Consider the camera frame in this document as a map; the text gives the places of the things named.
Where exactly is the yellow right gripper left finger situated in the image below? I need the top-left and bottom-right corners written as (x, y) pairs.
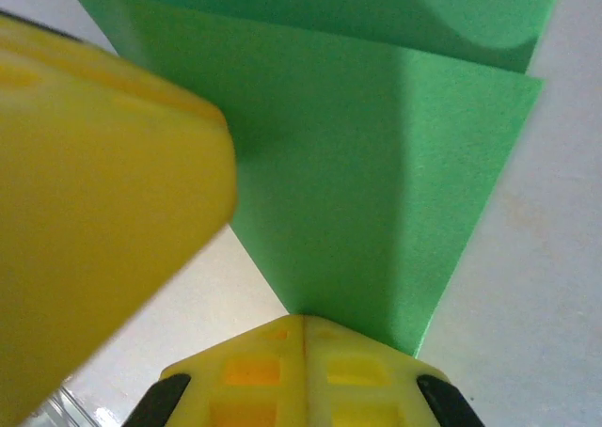
top-left (126, 313), bottom-right (307, 427)

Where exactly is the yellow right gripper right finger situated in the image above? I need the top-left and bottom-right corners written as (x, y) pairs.
top-left (305, 315), bottom-right (485, 427)

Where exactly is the green paper sheet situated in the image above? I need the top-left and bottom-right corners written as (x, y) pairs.
top-left (58, 0), bottom-right (568, 357)

